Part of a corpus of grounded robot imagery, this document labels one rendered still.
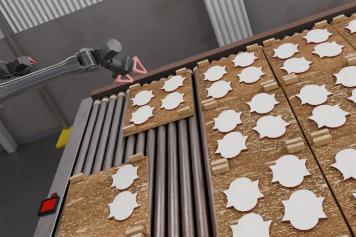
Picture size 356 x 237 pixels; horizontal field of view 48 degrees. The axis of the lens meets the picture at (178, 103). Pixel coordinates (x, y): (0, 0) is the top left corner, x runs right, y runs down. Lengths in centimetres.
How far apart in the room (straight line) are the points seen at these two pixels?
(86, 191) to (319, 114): 95
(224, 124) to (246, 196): 41
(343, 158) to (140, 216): 69
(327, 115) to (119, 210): 82
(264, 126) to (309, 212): 44
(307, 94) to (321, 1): 214
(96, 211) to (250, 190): 58
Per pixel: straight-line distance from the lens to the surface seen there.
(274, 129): 152
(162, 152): 166
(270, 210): 126
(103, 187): 163
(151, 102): 199
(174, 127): 178
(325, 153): 139
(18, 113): 432
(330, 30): 211
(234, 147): 149
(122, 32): 364
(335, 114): 153
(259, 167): 140
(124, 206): 148
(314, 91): 166
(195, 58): 220
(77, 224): 155
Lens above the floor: 188
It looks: 30 degrees down
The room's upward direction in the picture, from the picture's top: 23 degrees counter-clockwise
